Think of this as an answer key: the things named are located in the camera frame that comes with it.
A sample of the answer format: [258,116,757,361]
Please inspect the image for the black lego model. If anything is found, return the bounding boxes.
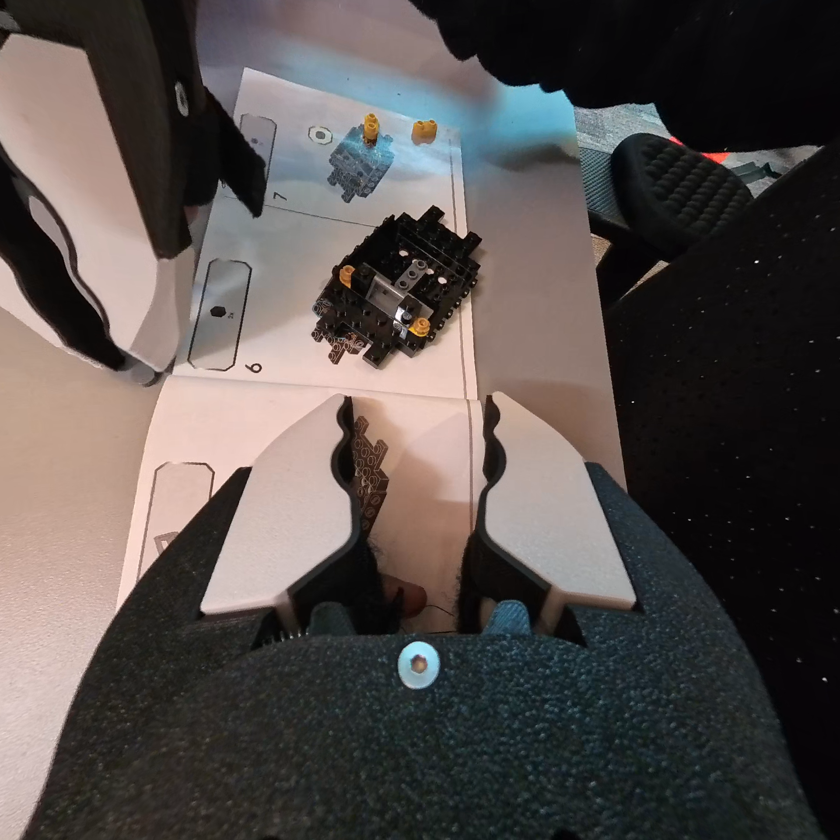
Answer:
[315,205,485,370]

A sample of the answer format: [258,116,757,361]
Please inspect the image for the black chair armrest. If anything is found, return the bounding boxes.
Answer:
[610,133,753,258]

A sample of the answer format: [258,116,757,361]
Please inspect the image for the white instruction booklet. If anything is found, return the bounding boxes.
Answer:
[117,66,626,618]

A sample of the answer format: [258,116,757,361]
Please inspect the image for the person's right forearm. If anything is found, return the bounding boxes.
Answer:
[410,0,840,148]

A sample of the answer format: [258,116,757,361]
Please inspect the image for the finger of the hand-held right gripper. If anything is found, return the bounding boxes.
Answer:
[0,147,161,389]
[0,31,196,376]

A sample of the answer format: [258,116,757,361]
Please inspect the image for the person's black speckled clothing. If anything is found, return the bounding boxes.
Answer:
[602,144,840,840]

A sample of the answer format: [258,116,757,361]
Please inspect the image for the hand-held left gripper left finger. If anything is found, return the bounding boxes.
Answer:
[199,392,362,619]

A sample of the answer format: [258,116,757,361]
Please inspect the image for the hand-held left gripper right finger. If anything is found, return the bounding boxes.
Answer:
[472,392,639,613]

